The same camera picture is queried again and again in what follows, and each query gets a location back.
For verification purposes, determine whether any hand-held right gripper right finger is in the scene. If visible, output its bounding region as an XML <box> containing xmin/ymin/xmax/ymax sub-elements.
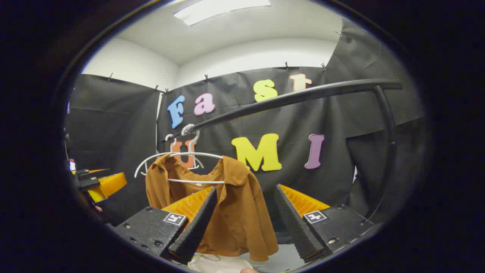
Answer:
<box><xmin>273</xmin><ymin>184</ymin><xmax>375</xmax><ymax>263</ymax></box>

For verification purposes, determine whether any brown collared shirt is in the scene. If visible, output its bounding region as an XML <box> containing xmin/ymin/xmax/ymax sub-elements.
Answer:
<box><xmin>145</xmin><ymin>154</ymin><xmax>279</xmax><ymax>262</ymax></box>

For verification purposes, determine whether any white plastic clothes hanger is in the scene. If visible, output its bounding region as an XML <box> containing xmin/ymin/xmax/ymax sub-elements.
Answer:
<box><xmin>165</xmin><ymin>133</ymin><xmax>204</xmax><ymax>170</ymax></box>
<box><xmin>135</xmin><ymin>124</ymin><xmax>225</xmax><ymax>185</ymax></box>

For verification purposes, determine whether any beige laundry hamper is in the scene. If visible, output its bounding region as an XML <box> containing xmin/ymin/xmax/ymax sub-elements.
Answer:
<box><xmin>188</xmin><ymin>254</ymin><xmax>255</xmax><ymax>273</ymax></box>

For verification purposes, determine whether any black backdrop cloth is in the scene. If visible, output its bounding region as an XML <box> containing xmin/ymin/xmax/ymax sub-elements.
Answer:
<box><xmin>64</xmin><ymin>19</ymin><xmax>425</xmax><ymax>228</ymax></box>

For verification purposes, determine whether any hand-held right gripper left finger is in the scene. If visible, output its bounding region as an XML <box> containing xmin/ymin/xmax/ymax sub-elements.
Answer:
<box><xmin>111</xmin><ymin>186</ymin><xmax>219</xmax><ymax>265</ymax></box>

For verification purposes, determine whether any black metal clothes rack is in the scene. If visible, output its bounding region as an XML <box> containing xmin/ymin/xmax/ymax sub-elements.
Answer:
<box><xmin>161</xmin><ymin>78</ymin><xmax>403</xmax><ymax>224</ymax></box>

